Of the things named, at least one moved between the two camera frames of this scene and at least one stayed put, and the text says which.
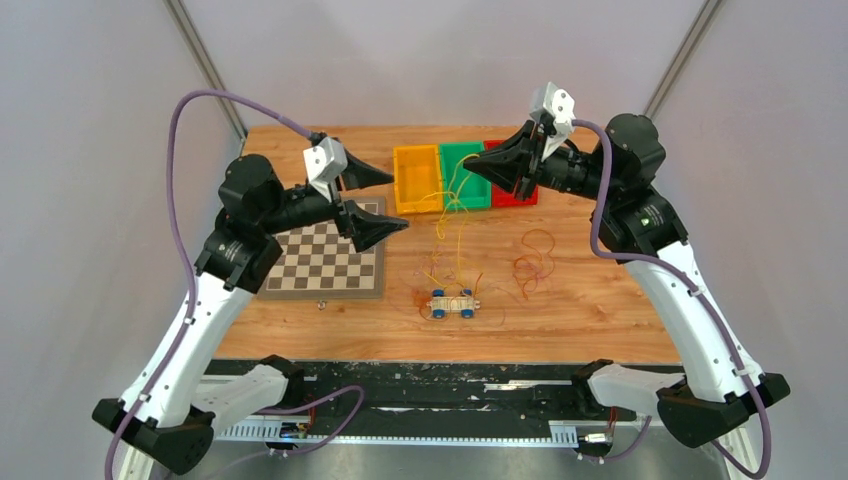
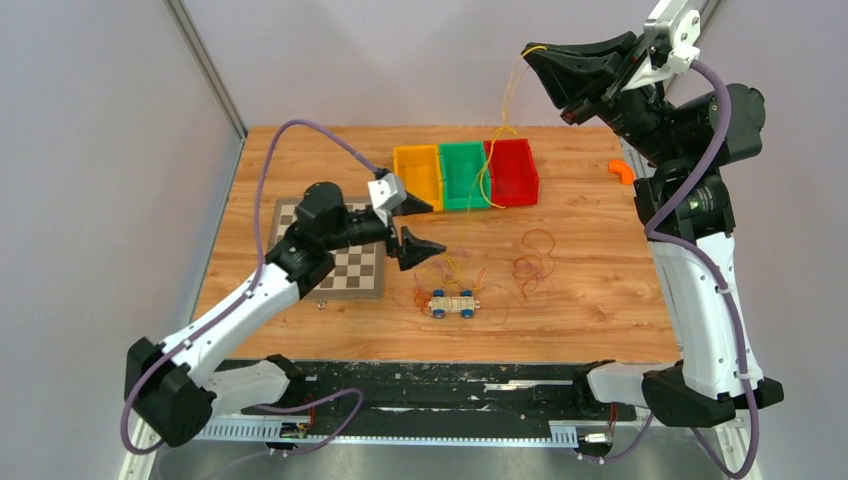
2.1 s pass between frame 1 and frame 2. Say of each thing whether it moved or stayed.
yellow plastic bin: stayed
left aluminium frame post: stayed
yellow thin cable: moved
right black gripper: moved
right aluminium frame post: stayed
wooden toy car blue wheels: stayed
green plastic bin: stayed
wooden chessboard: stayed
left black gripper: moved
